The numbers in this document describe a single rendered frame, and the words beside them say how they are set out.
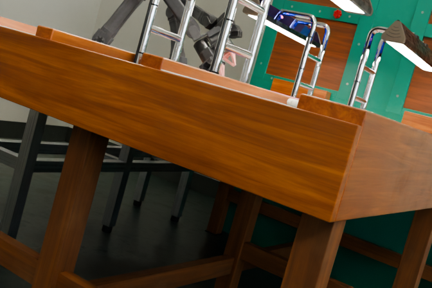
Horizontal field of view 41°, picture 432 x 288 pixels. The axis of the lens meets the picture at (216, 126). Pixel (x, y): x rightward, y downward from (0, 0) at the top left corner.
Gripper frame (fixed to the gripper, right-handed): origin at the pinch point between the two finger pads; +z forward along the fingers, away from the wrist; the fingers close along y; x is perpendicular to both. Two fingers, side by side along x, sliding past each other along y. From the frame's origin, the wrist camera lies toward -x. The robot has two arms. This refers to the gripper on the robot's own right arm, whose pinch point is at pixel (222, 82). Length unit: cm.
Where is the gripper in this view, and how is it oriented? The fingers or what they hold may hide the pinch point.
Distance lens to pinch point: 223.7
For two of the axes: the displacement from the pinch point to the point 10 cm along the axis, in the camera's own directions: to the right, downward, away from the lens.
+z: 4.5, 8.1, -3.7
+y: 5.4, 0.8, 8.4
